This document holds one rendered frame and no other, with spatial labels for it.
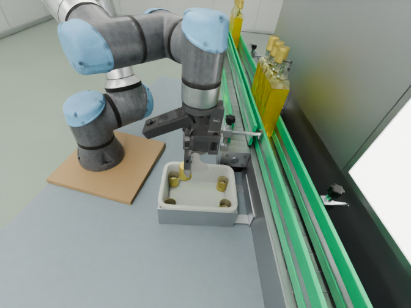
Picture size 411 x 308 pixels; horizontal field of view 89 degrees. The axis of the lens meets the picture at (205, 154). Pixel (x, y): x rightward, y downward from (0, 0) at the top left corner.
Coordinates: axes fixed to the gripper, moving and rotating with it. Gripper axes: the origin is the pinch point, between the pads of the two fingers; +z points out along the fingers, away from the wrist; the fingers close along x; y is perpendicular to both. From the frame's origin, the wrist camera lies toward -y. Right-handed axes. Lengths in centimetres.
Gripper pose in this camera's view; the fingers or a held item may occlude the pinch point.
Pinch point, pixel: (185, 167)
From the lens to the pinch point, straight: 56.3
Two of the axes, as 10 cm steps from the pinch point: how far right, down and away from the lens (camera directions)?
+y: 9.9, 0.5, 0.9
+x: -0.3, -6.8, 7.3
